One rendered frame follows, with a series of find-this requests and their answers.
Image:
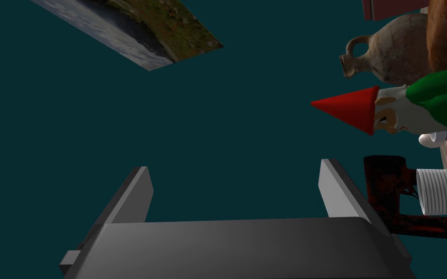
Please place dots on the garden gnome with red hat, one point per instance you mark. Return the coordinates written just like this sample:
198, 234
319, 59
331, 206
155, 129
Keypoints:
409, 104

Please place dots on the white ribbed cup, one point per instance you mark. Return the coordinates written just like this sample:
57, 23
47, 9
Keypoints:
444, 192

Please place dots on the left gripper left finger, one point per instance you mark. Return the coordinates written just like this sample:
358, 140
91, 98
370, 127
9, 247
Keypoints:
130, 201

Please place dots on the small white mug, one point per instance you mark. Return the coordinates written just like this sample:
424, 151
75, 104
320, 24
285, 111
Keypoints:
435, 138

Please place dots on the dark red box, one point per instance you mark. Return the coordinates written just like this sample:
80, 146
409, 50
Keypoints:
394, 8

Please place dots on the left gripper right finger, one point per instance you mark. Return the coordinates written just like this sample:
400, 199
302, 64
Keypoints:
341, 192

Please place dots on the landscape picture on wall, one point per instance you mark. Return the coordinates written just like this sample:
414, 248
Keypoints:
142, 27

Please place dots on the dark red black stand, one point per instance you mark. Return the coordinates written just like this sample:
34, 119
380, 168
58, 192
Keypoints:
386, 186

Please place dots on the brown clay jug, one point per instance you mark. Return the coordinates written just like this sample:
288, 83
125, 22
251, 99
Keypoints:
396, 52

